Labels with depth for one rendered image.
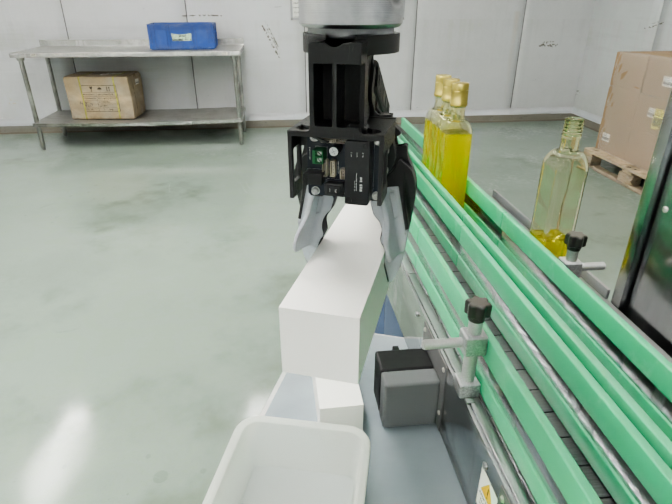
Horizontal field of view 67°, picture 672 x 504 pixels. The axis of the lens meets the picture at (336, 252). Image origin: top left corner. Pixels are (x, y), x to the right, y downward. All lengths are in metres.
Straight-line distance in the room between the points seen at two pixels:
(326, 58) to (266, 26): 5.49
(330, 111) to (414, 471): 0.51
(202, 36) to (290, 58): 1.06
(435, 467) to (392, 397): 0.11
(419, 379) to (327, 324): 0.38
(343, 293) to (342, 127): 0.12
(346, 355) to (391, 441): 0.40
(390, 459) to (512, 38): 5.90
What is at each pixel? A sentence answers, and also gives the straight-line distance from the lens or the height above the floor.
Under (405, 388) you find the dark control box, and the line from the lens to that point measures 0.74.
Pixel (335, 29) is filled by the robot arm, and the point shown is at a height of 1.29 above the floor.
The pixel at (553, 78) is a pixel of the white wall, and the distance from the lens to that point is 6.69.
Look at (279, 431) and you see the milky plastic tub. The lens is 0.70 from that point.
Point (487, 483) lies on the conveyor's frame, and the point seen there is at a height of 0.84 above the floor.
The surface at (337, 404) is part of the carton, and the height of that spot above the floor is 0.81.
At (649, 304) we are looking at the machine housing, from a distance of 0.87.
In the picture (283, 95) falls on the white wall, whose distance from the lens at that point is 5.92.
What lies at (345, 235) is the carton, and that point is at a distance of 0.49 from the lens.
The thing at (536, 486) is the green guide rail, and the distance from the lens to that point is 0.56.
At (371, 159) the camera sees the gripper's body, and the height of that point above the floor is 1.21.
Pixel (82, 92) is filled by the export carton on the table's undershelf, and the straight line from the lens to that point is 5.59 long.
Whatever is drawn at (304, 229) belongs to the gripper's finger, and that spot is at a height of 1.14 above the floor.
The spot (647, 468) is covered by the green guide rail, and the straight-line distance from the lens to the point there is 0.54.
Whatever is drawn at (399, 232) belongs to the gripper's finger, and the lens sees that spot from 0.45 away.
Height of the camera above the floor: 1.31
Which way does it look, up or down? 27 degrees down
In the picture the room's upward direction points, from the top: straight up
